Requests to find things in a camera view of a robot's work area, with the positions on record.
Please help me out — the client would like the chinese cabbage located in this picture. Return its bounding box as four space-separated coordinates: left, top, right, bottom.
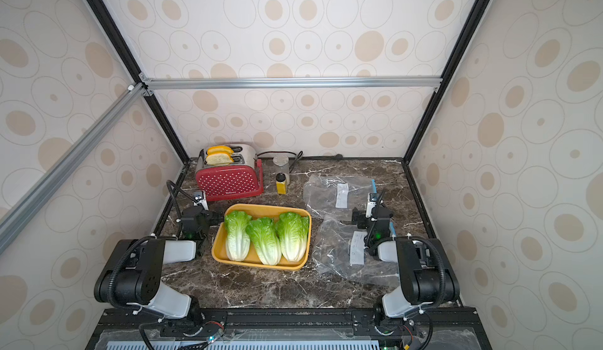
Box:
276 212 309 263
225 211 252 261
246 218 281 265

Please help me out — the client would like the clear zipper bag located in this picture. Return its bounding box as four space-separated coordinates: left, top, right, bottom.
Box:
303 174 376 222
312 216 400 287

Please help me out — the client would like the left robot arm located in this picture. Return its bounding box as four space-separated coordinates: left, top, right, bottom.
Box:
94 180 220 324

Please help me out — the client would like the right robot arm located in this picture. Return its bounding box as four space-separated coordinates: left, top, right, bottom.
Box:
350 191 460 323

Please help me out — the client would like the yellow tray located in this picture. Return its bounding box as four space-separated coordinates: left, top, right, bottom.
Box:
211 203 312 271

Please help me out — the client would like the red silver toaster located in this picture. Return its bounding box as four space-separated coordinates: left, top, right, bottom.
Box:
195 144 264 202

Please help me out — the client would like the white bread slice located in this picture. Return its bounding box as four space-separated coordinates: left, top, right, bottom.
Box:
205 152 234 166

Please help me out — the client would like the yellow bread slice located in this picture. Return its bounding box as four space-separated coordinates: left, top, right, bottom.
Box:
207 145 234 155

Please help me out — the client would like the yellow spice bottle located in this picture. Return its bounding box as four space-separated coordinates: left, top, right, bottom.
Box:
275 173 288 195

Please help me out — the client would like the clear glass jar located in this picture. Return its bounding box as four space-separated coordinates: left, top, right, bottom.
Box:
273 153 290 183

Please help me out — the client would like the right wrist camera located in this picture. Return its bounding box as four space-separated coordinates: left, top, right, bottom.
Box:
365 192 379 218

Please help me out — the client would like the black power cable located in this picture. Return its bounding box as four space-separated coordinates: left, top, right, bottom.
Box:
256 150 343 173

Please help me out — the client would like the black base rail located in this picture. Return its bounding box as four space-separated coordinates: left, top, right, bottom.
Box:
86 307 491 349

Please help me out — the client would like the left diagonal aluminium rail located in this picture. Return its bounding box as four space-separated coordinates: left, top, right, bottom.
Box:
1 83 144 251

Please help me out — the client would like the horizontal aluminium rail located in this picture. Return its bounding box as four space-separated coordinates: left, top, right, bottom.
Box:
144 76 442 90

